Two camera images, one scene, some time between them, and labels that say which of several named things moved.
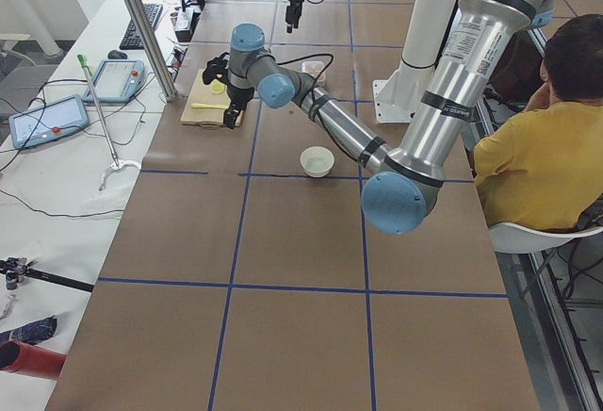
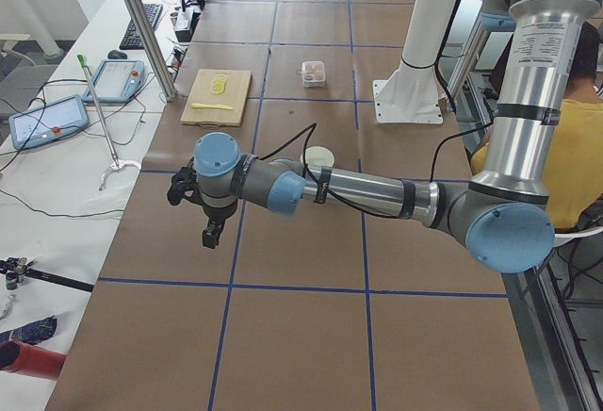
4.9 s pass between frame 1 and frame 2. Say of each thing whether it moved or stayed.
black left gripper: moved
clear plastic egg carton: stayed
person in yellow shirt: stayed
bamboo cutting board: stayed
